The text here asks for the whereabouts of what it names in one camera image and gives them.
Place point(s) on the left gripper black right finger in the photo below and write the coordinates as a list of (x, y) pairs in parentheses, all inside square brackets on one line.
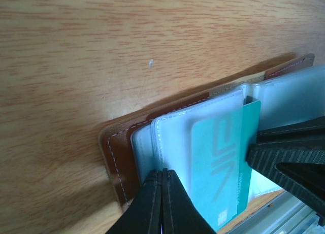
[(179, 215)]

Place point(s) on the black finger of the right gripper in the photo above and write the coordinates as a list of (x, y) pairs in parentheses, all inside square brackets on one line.
[(292, 156)]

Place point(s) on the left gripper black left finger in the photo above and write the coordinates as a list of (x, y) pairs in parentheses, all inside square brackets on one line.
[(144, 214)]

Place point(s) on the brown leather card holder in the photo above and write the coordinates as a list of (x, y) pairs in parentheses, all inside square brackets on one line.
[(291, 91)]

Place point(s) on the aluminium front rail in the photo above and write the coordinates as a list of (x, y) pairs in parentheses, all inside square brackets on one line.
[(284, 214)]

